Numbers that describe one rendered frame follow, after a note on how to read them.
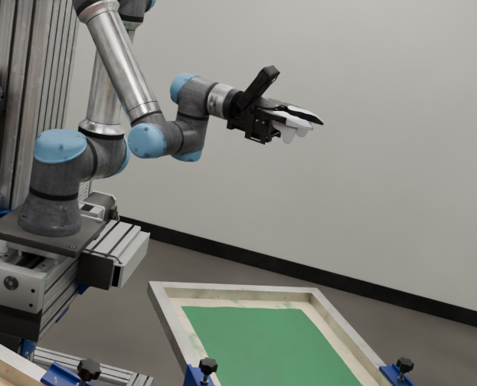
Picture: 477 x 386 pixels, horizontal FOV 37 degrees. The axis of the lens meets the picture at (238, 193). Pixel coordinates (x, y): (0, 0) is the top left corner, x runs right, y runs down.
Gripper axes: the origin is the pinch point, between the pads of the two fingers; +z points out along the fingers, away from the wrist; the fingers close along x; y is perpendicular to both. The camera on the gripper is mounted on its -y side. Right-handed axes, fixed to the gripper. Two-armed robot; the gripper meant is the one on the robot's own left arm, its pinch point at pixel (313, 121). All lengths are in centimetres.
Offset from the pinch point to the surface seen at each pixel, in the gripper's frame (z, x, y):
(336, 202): -101, -283, 148
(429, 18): -77, -310, 22
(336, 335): -1, -47, 79
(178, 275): -165, -201, 197
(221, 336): -23, -17, 75
